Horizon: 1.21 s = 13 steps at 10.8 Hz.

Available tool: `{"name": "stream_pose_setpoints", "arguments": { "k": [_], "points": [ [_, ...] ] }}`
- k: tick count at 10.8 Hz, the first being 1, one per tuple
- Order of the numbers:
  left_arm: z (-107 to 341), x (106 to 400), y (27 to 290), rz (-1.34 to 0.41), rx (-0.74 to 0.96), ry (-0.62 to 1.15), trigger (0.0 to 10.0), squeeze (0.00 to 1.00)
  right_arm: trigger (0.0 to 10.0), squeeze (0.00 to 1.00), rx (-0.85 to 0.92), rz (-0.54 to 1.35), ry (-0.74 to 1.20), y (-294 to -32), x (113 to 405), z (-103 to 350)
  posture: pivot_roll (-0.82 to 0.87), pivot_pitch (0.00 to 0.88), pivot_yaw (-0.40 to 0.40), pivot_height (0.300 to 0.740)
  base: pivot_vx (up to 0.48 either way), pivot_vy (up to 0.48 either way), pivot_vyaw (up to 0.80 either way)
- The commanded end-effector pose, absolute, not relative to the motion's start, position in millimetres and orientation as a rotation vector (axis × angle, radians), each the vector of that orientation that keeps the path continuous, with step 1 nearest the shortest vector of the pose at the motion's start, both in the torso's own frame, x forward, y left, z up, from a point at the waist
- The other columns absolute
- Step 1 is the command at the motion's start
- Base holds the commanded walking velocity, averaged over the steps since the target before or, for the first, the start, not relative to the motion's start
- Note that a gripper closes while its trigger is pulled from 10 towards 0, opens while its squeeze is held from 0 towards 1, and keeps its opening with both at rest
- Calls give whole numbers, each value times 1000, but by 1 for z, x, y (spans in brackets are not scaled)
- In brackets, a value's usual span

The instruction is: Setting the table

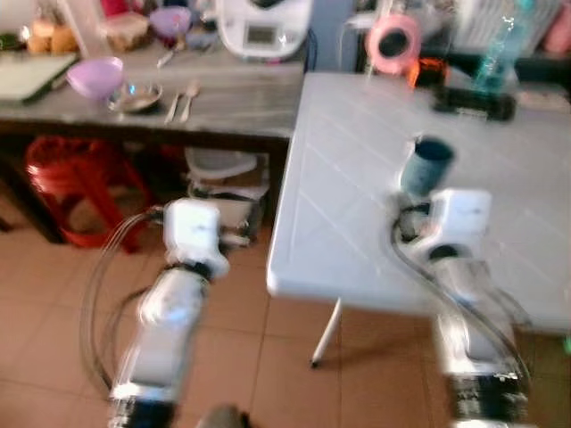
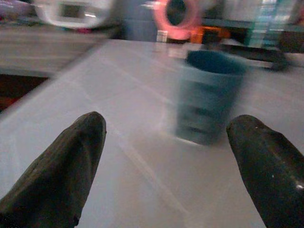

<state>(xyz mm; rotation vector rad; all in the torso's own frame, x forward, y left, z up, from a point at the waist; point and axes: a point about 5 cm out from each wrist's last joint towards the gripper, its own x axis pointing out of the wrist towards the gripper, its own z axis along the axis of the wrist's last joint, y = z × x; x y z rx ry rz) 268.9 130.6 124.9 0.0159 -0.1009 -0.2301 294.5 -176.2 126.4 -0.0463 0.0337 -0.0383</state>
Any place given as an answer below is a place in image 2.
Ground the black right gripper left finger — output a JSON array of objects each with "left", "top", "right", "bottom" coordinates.
[{"left": 0, "top": 111, "right": 107, "bottom": 228}]

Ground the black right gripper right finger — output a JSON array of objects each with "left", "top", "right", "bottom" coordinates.
[{"left": 226, "top": 114, "right": 304, "bottom": 228}]

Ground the blue plastic cup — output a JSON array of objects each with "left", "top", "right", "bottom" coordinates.
[{"left": 172, "top": 49, "right": 247, "bottom": 146}]

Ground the dark flat tray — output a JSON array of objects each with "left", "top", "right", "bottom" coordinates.
[{"left": 218, "top": 44, "right": 289, "bottom": 71}]

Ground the teal shelf rack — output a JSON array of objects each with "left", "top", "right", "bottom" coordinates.
[{"left": 247, "top": 0, "right": 297, "bottom": 48}]

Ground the orange box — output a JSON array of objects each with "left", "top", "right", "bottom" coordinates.
[{"left": 191, "top": 26, "right": 231, "bottom": 45}]

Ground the pink ring-shaped object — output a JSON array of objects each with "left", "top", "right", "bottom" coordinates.
[{"left": 153, "top": 0, "right": 202, "bottom": 40}]

